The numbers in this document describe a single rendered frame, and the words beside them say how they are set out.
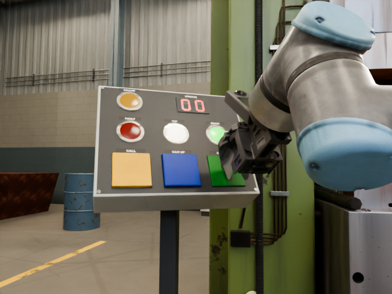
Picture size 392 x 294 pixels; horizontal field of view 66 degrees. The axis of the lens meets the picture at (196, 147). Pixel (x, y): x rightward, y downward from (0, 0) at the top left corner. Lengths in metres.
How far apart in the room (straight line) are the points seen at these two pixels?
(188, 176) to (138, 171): 0.10
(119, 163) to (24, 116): 9.13
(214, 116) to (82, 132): 7.75
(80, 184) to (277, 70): 4.80
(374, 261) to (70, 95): 8.41
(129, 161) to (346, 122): 0.43
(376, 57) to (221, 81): 0.73
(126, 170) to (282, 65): 0.35
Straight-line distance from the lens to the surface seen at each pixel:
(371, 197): 0.88
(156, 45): 7.95
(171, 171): 0.61
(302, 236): 1.00
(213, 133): 0.70
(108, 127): 0.66
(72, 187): 5.16
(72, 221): 5.21
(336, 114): 0.31
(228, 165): 0.59
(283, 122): 0.45
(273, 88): 0.42
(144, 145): 0.64
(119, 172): 0.60
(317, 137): 0.30
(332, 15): 0.40
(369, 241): 0.83
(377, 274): 0.85
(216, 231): 1.43
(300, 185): 0.97
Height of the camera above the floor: 1.02
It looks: 4 degrees up
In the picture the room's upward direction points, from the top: 1 degrees clockwise
